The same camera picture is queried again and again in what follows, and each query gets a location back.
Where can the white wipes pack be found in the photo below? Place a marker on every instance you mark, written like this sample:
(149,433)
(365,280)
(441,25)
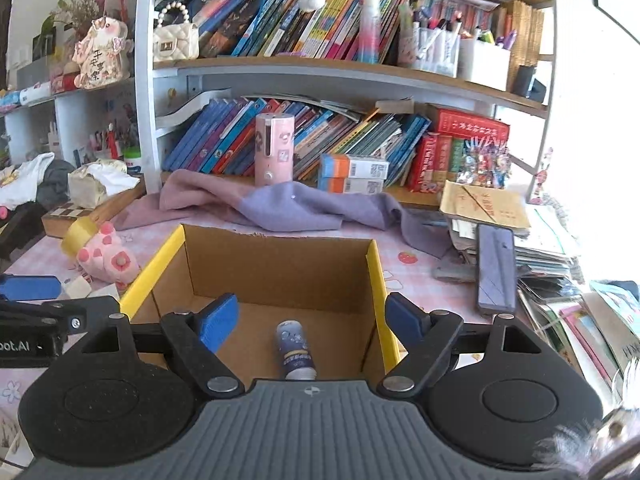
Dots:
(36,94)

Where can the dark purple pencil case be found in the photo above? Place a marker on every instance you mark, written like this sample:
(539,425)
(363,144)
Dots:
(496,270)

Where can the row of colourful paperback books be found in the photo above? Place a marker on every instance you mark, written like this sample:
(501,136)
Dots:
(300,15)

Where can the pink cylinder dispenser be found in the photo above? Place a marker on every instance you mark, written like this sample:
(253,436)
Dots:
(275,150)

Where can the red thick book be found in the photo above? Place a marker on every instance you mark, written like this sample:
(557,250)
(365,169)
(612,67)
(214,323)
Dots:
(470,125)
(430,162)

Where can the thick white-paged book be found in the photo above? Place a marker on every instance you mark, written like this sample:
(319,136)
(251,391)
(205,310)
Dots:
(185,107)

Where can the white cup of pens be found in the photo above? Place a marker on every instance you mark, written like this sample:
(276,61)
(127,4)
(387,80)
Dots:
(100,147)

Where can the yellow tissue pack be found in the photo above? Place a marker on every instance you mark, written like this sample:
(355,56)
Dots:
(97,182)

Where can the small blue bottle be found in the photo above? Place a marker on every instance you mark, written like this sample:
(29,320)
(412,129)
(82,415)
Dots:
(295,350)

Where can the pink pig ornament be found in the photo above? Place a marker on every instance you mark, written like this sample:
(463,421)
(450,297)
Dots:
(100,57)

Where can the pile of papers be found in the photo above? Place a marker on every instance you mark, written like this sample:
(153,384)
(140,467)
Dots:
(545,245)

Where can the pink and purple cloth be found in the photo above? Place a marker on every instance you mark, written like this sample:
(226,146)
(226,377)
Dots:
(280,210)

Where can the white side shelf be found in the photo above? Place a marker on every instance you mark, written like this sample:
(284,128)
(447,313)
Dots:
(70,115)

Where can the grey garment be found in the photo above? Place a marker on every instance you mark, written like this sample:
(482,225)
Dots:
(55,185)

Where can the orange blue white box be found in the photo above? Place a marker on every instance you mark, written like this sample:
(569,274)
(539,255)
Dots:
(350,166)
(350,185)

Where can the row of tan books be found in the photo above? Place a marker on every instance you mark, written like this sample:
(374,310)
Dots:
(525,35)

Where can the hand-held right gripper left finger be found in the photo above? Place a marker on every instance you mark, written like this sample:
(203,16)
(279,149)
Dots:
(220,322)

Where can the fluffy grey sleeve cuff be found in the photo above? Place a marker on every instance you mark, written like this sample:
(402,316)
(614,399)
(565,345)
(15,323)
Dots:
(585,450)

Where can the white shirt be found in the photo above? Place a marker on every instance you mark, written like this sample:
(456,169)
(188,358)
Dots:
(27,180)

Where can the white bookshelf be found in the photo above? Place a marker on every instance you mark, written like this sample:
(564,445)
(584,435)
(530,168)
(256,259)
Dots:
(145,85)

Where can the colourful sticker pack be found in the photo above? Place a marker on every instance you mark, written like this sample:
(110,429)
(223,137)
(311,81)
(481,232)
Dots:
(482,162)

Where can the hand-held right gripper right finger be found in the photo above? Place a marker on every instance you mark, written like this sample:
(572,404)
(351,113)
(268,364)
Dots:
(405,320)

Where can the yellow-edged cardboard box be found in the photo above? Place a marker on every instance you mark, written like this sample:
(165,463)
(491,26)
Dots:
(280,270)

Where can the pink pig plush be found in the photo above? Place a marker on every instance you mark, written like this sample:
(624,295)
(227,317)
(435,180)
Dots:
(107,257)

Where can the wooden chess box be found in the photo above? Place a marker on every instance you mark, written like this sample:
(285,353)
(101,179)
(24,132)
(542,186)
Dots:
(75,215)

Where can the red tassel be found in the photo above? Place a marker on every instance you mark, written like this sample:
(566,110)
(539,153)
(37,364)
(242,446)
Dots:
(113,142)

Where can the clear pen holder with pens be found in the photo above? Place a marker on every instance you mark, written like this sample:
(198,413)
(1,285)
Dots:
(437,52)

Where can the stack of magazines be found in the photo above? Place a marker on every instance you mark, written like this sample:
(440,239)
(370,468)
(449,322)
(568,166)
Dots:
(590,325)

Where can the dried flower bouquet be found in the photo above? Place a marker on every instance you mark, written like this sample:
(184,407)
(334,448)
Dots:
(75,7)

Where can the yellow tape roll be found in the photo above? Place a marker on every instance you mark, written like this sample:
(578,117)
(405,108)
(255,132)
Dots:
(75,240)

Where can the yellow booklet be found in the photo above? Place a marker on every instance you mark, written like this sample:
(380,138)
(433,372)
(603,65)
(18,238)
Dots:
(485,205)

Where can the white storage box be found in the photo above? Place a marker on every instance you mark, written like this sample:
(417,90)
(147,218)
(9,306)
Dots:
(482,62)

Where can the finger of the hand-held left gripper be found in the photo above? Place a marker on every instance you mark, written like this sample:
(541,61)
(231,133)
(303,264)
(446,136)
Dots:
(27,287)

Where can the row of colourful slim books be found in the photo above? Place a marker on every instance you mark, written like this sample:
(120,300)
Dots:
(225,135)

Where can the green-lidded jar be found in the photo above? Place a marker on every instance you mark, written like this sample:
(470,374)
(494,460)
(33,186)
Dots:
(132,162)

